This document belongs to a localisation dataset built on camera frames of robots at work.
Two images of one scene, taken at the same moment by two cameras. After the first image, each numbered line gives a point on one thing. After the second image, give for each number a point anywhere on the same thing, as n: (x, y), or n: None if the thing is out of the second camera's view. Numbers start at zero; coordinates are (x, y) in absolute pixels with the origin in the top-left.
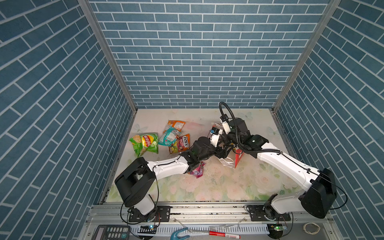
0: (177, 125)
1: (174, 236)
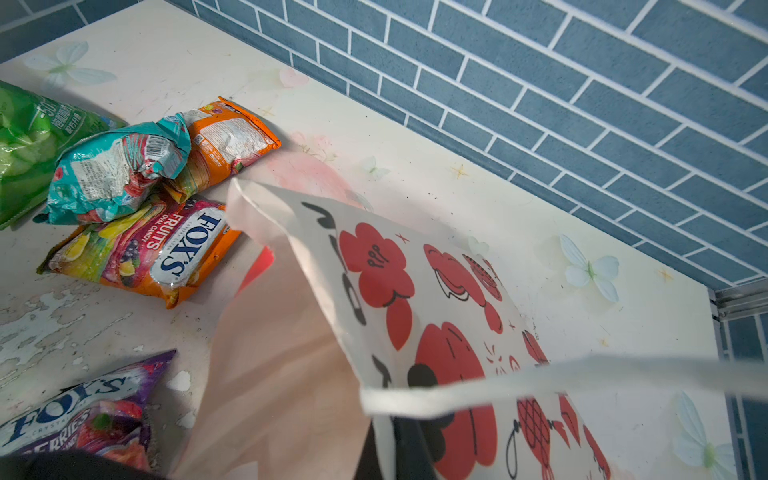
0: (223, 140)
1: None
